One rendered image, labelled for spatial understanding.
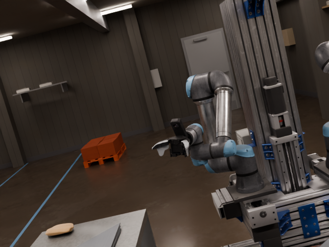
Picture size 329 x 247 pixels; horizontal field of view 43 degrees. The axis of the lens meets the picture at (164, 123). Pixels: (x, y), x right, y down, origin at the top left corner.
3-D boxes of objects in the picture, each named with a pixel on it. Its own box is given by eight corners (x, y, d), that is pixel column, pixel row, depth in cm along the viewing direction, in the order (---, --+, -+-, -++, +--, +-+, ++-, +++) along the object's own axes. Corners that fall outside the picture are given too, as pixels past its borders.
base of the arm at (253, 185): (233, 186, 229) (229, 169, 227) (260, 180, 229) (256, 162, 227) (239, 195, 214) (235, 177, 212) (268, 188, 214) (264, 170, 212)
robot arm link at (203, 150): (212, 164, 193) (207, 142, 192) (190, 167, 198) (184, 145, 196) (217, 159, 200) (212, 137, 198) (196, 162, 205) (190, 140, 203)
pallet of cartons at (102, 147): (124, 159, 866) (119, 140, 860) (84, 169, 865) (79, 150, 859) (126, 147, 980) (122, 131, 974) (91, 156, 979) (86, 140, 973)
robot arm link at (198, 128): (206, 137, 202) (202, 120, 200) (199, 144, 192) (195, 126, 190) (191, 139, 205) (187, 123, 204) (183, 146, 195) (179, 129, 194)
